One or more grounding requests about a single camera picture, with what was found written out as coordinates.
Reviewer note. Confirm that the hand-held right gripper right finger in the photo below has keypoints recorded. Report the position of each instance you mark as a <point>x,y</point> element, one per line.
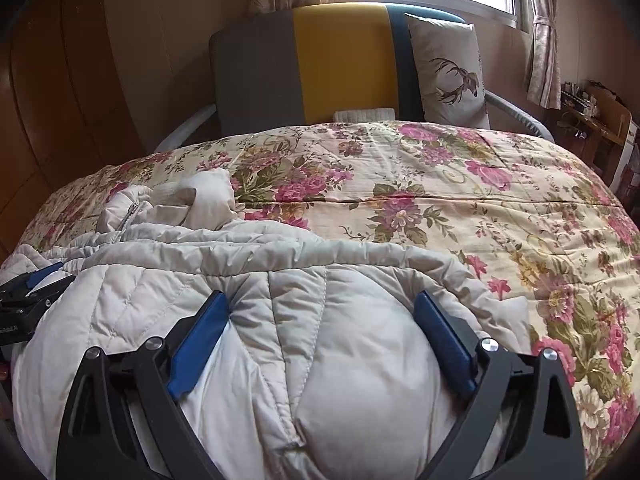
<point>445,345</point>

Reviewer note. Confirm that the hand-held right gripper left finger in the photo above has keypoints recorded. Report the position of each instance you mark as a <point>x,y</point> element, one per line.
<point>197,345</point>

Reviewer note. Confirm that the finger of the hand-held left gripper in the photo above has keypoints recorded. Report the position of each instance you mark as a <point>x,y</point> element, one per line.
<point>40,292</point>

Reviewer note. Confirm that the beige quilted down jacket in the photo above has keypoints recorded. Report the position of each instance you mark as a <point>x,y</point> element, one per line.
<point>350,385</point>

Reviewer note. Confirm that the floral quilt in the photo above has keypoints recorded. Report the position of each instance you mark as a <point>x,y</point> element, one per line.
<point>450,200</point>

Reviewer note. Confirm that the wooden wardrobe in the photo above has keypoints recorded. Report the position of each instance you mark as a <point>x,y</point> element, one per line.
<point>65,85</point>

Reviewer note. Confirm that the white knitted cloth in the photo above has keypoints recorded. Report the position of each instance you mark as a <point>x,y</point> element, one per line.
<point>365,114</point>

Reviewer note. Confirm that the white box appliance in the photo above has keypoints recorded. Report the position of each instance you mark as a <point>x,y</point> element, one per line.
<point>631,145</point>

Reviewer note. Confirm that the wooden desk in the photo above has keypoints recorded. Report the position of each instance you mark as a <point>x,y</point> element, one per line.
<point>607,115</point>

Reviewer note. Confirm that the white deer print pillow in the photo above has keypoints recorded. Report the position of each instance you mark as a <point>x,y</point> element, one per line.
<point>440,50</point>

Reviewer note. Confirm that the grey yellow teal armchair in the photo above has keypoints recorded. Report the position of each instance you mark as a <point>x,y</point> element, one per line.
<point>340,60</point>

